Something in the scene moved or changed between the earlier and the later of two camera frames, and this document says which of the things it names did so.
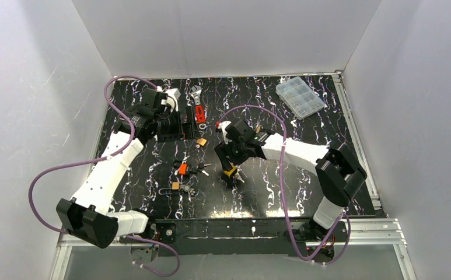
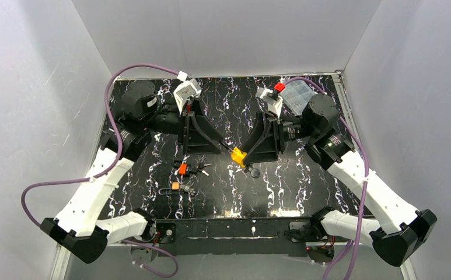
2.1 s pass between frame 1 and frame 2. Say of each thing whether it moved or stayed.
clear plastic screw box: stayed
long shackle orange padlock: stayed
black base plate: stayed
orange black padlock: stayed
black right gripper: moved
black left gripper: moved
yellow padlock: moved
